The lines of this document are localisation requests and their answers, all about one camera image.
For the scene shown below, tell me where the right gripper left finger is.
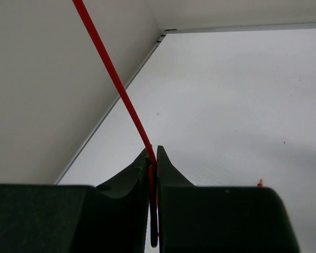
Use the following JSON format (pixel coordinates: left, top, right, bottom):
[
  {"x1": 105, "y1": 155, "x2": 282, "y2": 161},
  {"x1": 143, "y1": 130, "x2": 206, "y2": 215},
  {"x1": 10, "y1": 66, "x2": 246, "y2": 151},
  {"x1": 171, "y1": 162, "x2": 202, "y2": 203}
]
[{"x1": 0, "y1": 151, "x2": 150, "y2": 252}]

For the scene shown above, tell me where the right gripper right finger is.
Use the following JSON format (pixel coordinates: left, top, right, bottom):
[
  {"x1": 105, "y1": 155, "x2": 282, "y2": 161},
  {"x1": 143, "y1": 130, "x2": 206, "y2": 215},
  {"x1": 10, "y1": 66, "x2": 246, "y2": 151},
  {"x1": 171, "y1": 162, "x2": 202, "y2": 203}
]
[{"x1": 157, "y1": 146, "x2": 300, "y2": 252}]

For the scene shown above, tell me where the red headphone cable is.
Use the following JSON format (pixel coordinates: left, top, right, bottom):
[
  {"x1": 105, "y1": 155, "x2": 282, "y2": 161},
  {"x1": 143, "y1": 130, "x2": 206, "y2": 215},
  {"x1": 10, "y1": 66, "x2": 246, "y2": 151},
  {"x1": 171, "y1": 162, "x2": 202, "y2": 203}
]
[{"x1": 72, "y1": 0, "x2": 264, "y2": 247}]

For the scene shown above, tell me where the aluminium table edge rail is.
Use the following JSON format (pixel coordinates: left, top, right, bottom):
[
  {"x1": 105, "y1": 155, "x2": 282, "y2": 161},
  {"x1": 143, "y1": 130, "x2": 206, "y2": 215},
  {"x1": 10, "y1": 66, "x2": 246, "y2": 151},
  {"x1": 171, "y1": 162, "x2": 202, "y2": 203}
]
[{"x1": 54, "y1": 22, "x2": 316, "y2": 185}]

